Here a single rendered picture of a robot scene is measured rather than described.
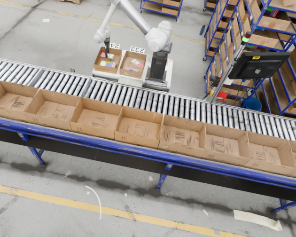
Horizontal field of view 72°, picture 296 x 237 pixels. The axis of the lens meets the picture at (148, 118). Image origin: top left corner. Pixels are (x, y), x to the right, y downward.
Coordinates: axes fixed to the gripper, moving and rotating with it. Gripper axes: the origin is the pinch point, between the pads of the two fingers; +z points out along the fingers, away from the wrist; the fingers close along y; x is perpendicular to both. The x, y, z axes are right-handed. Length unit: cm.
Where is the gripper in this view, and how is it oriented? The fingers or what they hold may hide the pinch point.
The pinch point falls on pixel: (107, 53)
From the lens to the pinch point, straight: 286.8
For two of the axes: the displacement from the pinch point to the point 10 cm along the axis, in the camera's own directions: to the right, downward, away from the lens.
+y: 1.8, -7.7, 6.1
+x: -9.8, -2.2, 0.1
